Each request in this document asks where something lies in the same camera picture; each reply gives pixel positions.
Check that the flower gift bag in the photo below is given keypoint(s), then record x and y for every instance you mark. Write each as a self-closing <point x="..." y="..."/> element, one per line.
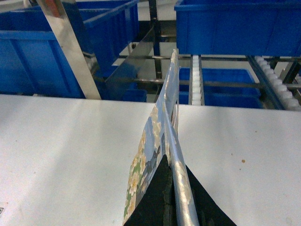
<point x="160" y="138"/>

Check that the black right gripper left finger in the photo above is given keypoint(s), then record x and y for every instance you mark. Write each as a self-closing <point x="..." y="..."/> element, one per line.
<point x="157" y="207"/>

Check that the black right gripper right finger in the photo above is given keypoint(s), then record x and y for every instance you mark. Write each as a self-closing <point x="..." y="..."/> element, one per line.
<point x="208" y="212"/>

